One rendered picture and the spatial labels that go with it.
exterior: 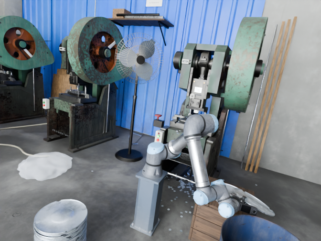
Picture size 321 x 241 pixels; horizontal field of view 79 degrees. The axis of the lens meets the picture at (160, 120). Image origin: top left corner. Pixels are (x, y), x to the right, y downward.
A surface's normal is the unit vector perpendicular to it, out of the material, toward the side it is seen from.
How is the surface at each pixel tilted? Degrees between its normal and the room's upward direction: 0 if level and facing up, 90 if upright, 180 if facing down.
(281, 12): 90
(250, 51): 80
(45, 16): 90
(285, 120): 90
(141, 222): 90
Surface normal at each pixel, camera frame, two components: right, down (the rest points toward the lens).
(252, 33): -0.31, -0.37
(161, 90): -0.44, 0.16
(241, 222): 0.18, 0.22
